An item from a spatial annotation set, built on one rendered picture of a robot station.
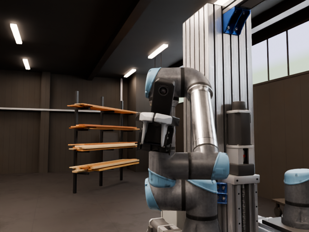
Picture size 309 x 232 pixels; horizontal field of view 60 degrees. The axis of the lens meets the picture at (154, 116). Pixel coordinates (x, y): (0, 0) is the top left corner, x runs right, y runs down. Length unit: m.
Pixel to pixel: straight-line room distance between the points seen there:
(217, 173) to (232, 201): 0.48
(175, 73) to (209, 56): 0.30
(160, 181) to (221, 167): 0.17
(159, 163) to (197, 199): 0.31
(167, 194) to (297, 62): 5.42
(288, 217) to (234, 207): 0.25
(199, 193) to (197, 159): 0.28
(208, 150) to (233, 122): 0.46
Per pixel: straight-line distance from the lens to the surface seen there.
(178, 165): 0.73
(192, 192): 1.00
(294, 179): 1.31
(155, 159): 0.73
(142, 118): 0.48
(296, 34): 6.34
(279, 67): 6.48
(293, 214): 1.34
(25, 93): 11.48
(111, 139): 11.27
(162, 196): 1.00
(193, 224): 1.03
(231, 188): 1.20
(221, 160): 0.74
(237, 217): 1.22
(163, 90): 0.58
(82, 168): 6.84
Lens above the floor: 1.42
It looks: 4 degrees up
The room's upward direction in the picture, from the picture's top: straight up
